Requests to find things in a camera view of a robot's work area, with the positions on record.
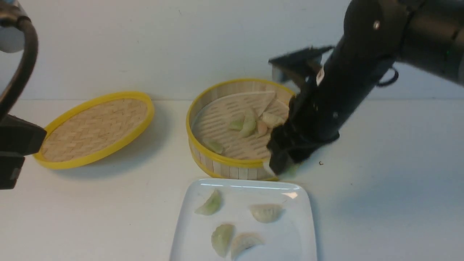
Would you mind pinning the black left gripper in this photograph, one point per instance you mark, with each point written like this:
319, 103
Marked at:
18, 139

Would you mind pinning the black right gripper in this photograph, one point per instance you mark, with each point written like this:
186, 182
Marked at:
294, 141

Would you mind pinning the white dumpling plate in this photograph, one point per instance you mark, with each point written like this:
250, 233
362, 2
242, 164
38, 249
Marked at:
244, 241
266, 213

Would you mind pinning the white dumpling plate front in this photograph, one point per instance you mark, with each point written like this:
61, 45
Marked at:
244, 241

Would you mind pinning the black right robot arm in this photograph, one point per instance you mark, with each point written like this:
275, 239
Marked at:
335, 80

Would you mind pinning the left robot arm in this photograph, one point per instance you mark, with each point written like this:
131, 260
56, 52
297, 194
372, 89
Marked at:
17, 34

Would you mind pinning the white square plate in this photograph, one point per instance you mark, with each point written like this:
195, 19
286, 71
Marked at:
290, 238

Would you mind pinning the white dumpling in steamer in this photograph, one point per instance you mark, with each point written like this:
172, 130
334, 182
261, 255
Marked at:
272, 120

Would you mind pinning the pink dumpling in steamer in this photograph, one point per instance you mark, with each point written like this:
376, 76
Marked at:
261, 128

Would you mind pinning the green dumpling steamer centre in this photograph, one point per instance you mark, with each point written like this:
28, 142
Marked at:
249, 123

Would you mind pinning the pale green dumpling steamer left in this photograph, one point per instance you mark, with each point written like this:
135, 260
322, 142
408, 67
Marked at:
236, 123

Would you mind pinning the yellow rimmed bamboo steamer lid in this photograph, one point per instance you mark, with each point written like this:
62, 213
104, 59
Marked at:
95, 129

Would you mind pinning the yellow rimmed bamboo steamer basket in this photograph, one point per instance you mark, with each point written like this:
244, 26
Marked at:
208, 154

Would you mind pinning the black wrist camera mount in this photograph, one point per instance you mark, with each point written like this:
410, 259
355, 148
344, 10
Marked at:
299, 67

